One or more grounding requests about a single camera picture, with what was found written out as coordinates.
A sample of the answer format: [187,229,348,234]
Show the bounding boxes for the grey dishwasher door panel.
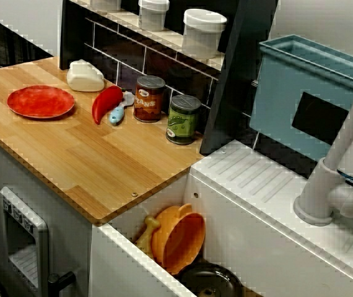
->
[0,186,50,297]

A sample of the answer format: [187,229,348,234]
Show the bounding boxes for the red toy chili pepper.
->
[92,85,124,125]

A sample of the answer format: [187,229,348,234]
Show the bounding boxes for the white lidded plastic container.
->
[181,8,228,59]
[137,0,170,32]

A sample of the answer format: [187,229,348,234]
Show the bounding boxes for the grey toy faucet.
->
[293,66,353,226]

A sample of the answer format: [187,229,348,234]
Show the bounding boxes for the black pot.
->
[178,262,244,297]

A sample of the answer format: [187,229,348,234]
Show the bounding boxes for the dark shelf frame with tiles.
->
[59,0,279,155]

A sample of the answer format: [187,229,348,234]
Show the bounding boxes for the red round plate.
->
[7,85,76,120]

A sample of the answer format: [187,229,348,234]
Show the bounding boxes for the black cabinet handle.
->
[47,271,76,297]

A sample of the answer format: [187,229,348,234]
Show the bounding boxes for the yellow toy bone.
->
[135,215,162,253]

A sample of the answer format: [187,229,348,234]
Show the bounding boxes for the orange plastic bowl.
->
[150,203,207,276]

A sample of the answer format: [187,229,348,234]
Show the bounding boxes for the blue plastic bin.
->
[249,34,353,161]

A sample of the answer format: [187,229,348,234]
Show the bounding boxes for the brown beans can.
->
[133,75,167,123]

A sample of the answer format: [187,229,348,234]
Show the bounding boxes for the white toy sink unit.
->
[91,139,353,297]

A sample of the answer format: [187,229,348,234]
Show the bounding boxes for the green peas can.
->
[165,94,202,145]

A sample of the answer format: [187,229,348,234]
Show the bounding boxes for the white plastic bottle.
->
[66,59,105,92]

